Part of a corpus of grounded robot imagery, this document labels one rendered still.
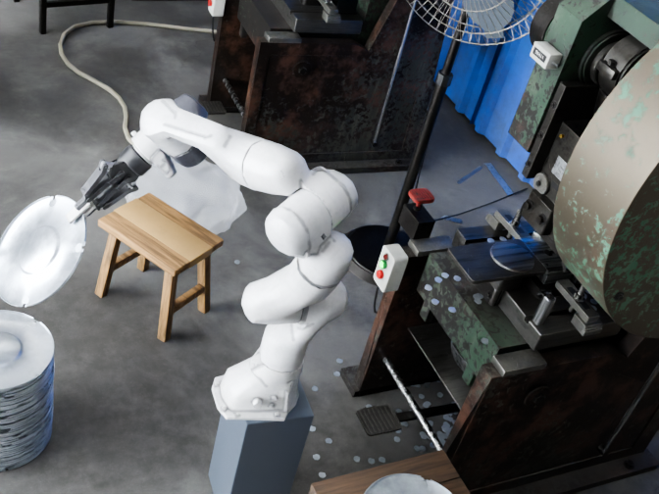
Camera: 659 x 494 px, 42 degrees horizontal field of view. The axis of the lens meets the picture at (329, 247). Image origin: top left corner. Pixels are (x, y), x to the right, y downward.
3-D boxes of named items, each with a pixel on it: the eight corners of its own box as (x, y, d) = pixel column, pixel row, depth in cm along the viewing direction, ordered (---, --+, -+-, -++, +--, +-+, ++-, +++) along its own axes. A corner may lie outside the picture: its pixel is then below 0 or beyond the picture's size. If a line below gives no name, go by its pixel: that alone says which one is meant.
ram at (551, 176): (541, 244, 226) (585, 149, 208) (510, 209, 236) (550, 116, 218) (591, 237, 234) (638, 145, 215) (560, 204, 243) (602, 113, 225)
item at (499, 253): (457, 317, 233) (473, 279, 225) (432, 282, 243) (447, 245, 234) (532, 305, 244) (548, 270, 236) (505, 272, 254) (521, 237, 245)
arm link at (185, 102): (165, 158, 193) (192, 181, 201) (208, 118, 192) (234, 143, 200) (139, 119, 206) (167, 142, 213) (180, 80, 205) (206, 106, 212)
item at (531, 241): (543, 284, 239) (549, 271, 236) (514, 249, 249) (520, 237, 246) (568, 280, 243) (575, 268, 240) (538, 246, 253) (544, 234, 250)
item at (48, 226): (69, 306, 198) (67, 305, 197) (-19, 308, 211) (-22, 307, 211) (99, 191, 208) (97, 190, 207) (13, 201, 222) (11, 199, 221)
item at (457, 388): (475, 433, 249) (476, 431, 249) (407, 328, 278) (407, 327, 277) (586, 407, 268) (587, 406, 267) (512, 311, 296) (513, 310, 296)
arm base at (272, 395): (223, 429, 213) (230, 391, 204) (205, 371, 226) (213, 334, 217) (307, 418, 221) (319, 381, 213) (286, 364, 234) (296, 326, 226)
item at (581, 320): (582, 336, 230) (598, 308, 223) (547, 293, 241) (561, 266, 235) (599, 333, 232) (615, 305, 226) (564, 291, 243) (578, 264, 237)
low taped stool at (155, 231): (92, 293, 303) (97, 218, 283) (141, 264, 321) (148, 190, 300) (165, 345, 292) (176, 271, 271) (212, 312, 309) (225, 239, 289)
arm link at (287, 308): (349, 287, 189) (269, 292, 182) (314, 328, 210) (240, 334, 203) (338, 241, 193) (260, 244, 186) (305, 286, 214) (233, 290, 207)
